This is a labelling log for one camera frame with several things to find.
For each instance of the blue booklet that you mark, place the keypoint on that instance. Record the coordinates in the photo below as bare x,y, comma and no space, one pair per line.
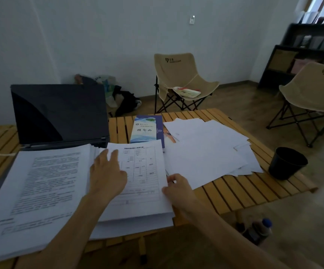
145,131

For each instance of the sorted text document stack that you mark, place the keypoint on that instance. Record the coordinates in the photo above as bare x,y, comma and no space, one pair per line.
38,193

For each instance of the white wall hook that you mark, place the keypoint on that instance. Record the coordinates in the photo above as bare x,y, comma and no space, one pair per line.
192,20

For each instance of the black shelf unit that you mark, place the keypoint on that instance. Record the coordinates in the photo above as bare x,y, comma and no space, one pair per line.
265,78

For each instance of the beige folding chair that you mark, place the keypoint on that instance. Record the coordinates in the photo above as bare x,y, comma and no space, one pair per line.
316,89
176,70

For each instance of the pile of white papers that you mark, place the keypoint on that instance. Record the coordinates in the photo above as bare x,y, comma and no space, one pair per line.
206,156

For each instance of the person's right forearm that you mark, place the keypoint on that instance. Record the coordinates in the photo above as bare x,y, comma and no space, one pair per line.
234,243

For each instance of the pink storage box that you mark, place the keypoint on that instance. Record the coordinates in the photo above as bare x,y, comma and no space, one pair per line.
302,66

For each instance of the person's left forearm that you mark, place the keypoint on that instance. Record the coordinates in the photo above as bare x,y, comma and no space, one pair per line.
66,238

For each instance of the red and white booklet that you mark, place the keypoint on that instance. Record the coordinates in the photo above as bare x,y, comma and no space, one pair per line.
186,92

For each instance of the black plastic pot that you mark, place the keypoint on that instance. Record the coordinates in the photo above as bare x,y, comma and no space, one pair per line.
286,165

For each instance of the person's left hand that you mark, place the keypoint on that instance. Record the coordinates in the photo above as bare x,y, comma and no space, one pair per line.
106,179

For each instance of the dark bottle with blue cap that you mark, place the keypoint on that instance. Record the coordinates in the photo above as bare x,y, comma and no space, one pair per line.
257,232

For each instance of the person's right hand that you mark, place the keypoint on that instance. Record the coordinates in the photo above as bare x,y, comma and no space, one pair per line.
180,193

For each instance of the woven storage basket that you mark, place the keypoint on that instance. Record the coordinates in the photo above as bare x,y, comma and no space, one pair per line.
283,61

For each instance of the tall narrow window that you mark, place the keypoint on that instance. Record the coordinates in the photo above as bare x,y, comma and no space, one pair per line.
318,8

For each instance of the thin stack of sorted sheets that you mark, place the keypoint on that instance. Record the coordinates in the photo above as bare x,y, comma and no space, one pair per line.
142,176

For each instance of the wooden slatted table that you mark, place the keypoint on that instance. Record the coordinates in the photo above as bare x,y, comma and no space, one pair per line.
234,193

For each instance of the grey laptop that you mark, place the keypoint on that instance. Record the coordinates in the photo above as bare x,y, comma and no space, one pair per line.
61,114

